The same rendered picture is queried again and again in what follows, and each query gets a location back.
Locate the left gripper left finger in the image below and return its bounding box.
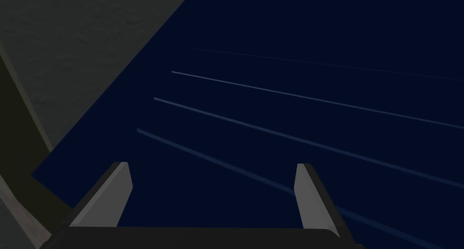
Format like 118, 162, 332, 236
61, 161, 134, 228

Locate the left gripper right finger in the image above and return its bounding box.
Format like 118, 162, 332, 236
293, 163, 350, 239

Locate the dark blue lined panel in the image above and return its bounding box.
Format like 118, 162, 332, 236
30, 0, 464, 249

